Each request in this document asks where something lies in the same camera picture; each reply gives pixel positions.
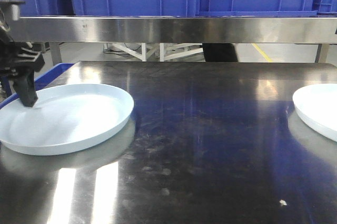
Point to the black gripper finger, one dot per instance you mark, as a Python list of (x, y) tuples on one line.
[(24, 86)]

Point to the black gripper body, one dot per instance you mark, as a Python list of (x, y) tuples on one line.
[(17, 59)]

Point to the light blue plate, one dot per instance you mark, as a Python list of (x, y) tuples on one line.
[(316, 106), (65, 119)]

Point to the blue bin beside table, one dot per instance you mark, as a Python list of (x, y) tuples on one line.
[(40, 82)]

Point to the person in dark trousers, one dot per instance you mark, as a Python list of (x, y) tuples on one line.
[(219, 52)]

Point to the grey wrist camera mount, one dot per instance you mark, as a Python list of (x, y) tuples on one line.
[(10, 11)]

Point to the white metal frame stand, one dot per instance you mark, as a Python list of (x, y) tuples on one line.
[(161, 51)]

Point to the stainless steel shelf rail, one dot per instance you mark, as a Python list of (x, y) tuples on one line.
[(312, 30)]

